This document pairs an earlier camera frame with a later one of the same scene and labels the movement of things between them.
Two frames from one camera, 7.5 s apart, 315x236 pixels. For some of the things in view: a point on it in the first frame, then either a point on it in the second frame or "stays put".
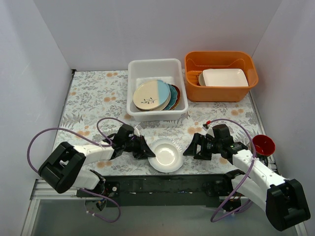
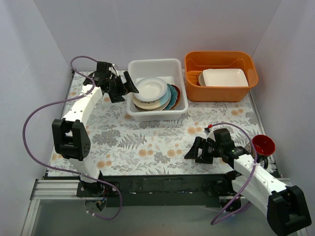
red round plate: x=178 y=97 stays put
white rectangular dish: x=225 y=77 stays put
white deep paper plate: x=169 y=155 -> x=150 y=89
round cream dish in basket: x=201 y=80 stays put
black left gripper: x=138 y=147 -> x=121 y=86
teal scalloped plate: x=173 y=98 stays put
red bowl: x=264 y=145 stays put
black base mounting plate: x=175 y=190 stays put
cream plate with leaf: x=150 y=98 -> x=160 y=109
